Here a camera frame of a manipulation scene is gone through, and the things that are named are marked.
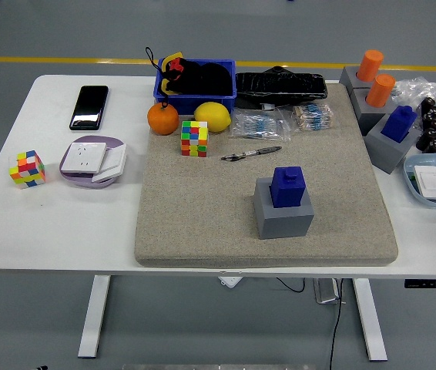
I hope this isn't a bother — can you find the blue square seal with notched knob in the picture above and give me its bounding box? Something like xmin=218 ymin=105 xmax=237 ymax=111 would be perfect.
xmin=270 ymin=166 xmax=307 ymax=209

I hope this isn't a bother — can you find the grey seal holder block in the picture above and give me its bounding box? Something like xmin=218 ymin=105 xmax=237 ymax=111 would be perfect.
xmin=339 ymin=66 xmax=373 ymax=93
xmin=253 ymin=177 xmax=315 ymax=240
xmin=364 ymin=113 xmax=423 ymax=174
xmin=351 ymin=87 xmax=396 ymax=136

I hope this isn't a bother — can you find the blue square seal with plain knob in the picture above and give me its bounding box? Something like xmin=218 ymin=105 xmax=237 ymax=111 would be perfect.
xmin=380 ymin=105 xmax=418 ymax=143

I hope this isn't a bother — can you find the orange cylinder seal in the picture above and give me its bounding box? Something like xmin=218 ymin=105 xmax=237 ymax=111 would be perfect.
xmin=365 ymin=73 xmax=396 ymax=108
xmin=357 ymin=49 xmax=385 ymax=82

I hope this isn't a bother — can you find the white table leg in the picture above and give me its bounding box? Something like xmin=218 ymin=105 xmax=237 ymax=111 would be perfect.
xmin=77 ymin=274 xmax=111 ymax=359
xmin=352 ymin=277 xmax=388 ymax=362

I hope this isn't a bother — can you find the purple dish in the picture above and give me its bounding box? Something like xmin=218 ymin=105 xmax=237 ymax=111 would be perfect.
xmin=59 ymin=134 xmax=127 ymax=190

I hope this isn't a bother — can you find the multicolour puzzle cube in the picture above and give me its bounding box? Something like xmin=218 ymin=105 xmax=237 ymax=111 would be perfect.
xmin=180 ymin=120 xmax=210 ymax=158
xmin=8 ymin=150 xmax=47 ymax=190

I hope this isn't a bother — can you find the grey-brown mat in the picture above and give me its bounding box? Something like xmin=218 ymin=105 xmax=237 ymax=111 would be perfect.
xmin=135 ymin=82 xmax=399 ymax=268

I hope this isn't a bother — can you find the black smartphone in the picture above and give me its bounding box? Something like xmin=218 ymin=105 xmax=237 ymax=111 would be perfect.
xmin=69 ymin=85 xmax=109 ymax=131

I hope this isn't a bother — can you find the orange fruit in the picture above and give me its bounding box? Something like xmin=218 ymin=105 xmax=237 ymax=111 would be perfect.
xmin=146 ymin=102 xmax=180 ymax=136

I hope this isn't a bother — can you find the black silver pen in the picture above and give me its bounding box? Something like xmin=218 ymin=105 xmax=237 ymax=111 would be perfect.
xmin=220 ymin=145 xmax=283 ymax=162

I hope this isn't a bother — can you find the yellow lemon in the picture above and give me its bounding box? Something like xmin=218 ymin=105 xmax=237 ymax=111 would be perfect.
xmin=193 ymin=101 xmax=232 ymax=133

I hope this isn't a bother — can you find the blue plastic bin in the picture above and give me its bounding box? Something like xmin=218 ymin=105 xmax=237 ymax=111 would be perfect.
xmin=153 ymin=58 xmax=238 ymax=116

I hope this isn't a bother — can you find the large clear bag of resistors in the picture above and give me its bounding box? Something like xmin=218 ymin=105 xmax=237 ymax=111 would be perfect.
xmin=228 ymin=107 xmax=293 ymax=143

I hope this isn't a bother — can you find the black pouch with red tag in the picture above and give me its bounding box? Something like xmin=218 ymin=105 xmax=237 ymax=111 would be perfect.
xmin=162 ymin=58 xmax=233 ymax=96

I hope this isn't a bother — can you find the yellow flat item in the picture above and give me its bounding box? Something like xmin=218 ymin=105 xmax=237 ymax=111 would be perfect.
xmin=159 ymin=52 xmax=185 ymax=96

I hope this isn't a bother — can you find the black keyboard in plastic wrap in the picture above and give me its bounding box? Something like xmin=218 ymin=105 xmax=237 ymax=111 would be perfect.
xmin=235 ymin=66 xmax=329 ymax=109

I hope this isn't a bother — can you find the small clear bag of resistors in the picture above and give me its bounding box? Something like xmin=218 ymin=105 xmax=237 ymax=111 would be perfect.
xmin=291 ymin=103 xmax=335 ymax=133

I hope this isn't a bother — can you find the black table control panel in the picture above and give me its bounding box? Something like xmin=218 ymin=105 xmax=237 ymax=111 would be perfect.
xmin=404 ymin=278 xmax=436 ymax=289

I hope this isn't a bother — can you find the light blue dish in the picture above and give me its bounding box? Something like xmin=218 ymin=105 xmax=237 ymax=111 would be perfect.
xmin=402 ymin=153 xmax=436 ymax=209

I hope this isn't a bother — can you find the clear crumpled plastic bag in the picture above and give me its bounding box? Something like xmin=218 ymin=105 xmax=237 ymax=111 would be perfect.
xmin=391 ymin=76 xmax=436 ymax=155

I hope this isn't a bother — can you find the white wall socket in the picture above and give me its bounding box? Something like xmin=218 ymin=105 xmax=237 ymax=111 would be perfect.
xmin=61 ymin=142 xmax=108 ymax=173

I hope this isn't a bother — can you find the metal cable box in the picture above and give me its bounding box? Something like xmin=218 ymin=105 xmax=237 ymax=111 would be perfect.
xmin=312 ymin=277 xmax=344 ymax=305

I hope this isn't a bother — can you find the black power cable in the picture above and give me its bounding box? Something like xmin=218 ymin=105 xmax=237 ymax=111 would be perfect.
xmin=275 ymin=277 xmax=346 ymax=370

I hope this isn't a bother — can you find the black lanyard strap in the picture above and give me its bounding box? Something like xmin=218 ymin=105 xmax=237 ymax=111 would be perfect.
xmin=145 ymin=46 xmax=171 ymax=113

